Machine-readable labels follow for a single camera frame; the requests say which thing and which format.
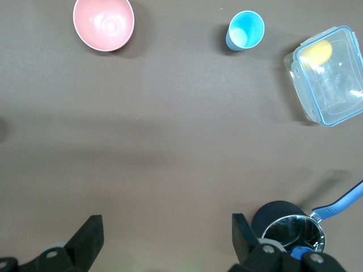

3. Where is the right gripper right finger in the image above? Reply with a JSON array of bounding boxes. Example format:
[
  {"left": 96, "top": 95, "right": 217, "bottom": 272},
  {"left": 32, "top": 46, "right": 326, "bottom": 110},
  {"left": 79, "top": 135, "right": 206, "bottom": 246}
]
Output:
[{"left": 229, "top": 213, "right": 303, "bottom": 272}]

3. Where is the blue plastic cup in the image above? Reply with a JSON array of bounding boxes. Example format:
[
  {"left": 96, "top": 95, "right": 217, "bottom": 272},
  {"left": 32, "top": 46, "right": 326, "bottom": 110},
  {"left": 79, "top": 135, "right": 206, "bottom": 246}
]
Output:
[{"left": 225, "top": 10, "right": 265, "bottom": 53}]

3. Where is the pink bowl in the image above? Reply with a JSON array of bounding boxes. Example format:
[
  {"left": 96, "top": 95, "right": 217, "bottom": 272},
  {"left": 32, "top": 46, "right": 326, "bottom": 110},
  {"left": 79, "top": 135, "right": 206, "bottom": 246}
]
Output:
[{"left": 73, "top": 0, "right": 135, "bottom": 53}]

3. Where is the clear plastic lidded container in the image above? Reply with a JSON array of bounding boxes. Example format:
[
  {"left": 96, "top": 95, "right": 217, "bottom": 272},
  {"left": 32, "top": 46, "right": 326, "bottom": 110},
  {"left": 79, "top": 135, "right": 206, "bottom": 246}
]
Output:
[{"left": 284, "top": 25, "right": 363, "bottom": 128}]

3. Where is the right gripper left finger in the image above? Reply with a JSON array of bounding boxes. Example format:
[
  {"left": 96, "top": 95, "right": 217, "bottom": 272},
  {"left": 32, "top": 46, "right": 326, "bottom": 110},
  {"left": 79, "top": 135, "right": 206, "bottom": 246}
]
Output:
[{"left": 19, "top": 214, "right": 104, "bottom": 272}]

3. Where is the glass lid blue knob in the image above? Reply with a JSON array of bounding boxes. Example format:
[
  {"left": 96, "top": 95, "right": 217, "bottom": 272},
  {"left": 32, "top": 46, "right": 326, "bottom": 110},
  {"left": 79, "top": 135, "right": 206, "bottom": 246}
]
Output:
[{"left": 260, "top": 214, "right": 327, "bottom": 260}]

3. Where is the black saucepan blue handle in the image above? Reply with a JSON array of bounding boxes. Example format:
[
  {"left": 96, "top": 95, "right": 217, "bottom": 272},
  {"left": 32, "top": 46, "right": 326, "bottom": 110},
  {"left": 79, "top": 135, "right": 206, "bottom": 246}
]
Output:
[{"left": 251, "top": 178, "right": 363, "bottom": 257}]

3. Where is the yellow round food item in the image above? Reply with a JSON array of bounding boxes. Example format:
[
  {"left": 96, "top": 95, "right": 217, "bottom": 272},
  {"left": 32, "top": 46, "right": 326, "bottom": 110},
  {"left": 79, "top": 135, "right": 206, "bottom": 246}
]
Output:
[{"left": 300, "top": 39, "right": 333, "bottom": 67}]

